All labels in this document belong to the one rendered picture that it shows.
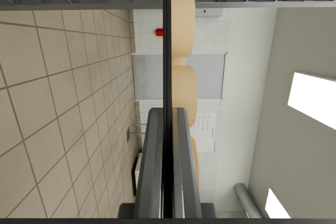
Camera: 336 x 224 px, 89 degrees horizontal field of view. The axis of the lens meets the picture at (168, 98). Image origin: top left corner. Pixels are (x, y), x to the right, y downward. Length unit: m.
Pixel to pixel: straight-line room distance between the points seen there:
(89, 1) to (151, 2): 0.19
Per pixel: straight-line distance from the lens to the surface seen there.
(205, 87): 4.07
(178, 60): 0.19
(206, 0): 0.62
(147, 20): 3.86
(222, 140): 4.70
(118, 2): 0.63
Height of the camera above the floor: 0.79
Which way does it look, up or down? level
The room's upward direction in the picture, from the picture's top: 89 degrees clockwise
